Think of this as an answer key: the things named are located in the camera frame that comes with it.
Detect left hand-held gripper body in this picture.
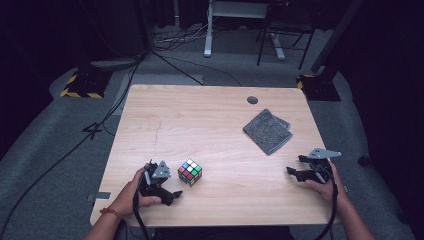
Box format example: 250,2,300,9
137,159,175,206

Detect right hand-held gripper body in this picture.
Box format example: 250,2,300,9
306,147,343,184

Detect multicoloured puzzle cube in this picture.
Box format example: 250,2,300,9
177,158,203,188

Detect grey cloth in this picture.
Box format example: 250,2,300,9
242,108,294,156

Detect person's right hand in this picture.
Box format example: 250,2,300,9
304,162,348,206

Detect person's left hand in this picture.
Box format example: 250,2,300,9
114,167,163,217

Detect small black floor object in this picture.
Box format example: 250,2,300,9
357,152,372,168

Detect person's dark clothing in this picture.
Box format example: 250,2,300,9
124,225,296,240

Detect black yellow striped stand base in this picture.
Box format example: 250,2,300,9
296,73,342,102
59,68,113,99

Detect dark slanted stand pole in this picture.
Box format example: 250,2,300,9
311,0,365,74

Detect black metal chair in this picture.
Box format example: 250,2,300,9
256,0,316,71

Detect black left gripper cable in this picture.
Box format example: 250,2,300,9
132,168,150,240

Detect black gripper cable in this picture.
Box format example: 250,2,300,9
314,161,339,240
132,168,150,240

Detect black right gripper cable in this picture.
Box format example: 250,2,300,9
314,161,339,240

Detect red bracelet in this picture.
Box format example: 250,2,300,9
99,207,123,220

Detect long black floor cable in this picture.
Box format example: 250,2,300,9
0,54,145,238

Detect thin black floor cable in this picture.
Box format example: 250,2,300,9
150,49,243,88

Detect tangle of floor cables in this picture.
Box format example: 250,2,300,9
152,18,222,53

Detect white desk frame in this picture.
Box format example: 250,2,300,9
203,0,287,61

